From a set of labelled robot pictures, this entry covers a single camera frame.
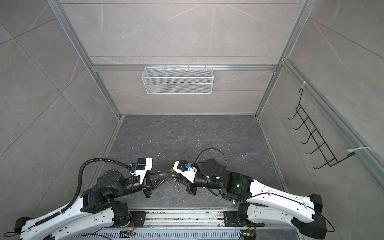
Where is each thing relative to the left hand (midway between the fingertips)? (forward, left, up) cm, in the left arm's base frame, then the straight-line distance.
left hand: (170, 172), depth 54 cm
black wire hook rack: (+15, -66, -2) cm, 68 cm away
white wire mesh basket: (+68, 0, -5) cm, 68 cm away
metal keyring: (-1, -1, -2) cm, 2 cm away
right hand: (+1, -1, -6) cm, 6 cm away
